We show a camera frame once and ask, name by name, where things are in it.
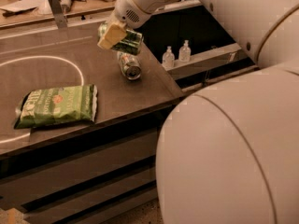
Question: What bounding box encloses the clear sanitizer bottle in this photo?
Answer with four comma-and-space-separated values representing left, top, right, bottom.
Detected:
162, 46, 175, 69
178, 40, 191, 62

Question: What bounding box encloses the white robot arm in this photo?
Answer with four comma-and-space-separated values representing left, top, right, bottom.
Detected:
100, 0, 299, 224

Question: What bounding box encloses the white green soda can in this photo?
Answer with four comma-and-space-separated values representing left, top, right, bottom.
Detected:
117, 51, 141, 80

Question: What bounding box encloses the right clear sanitizer bottle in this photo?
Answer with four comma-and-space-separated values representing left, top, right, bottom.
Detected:
178, 40, 191, 62

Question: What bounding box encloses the white paper sheet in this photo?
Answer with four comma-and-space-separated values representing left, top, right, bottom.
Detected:
0, 0, 46, 16

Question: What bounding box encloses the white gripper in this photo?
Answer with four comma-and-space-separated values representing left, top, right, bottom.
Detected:
97, 0, 151, 49

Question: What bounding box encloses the green chip bag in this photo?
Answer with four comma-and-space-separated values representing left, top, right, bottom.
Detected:
14, 84, 97, 129

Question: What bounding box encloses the grey table with slats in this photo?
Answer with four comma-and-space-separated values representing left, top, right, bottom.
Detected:
0, 23, 182, 224

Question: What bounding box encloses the left clear sanitizer bottle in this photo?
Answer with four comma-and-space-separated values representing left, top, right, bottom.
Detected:
162, 46, 175, 69

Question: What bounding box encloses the grey metal bracket left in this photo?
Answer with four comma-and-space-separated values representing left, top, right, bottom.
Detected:
48, 0, 67, 29

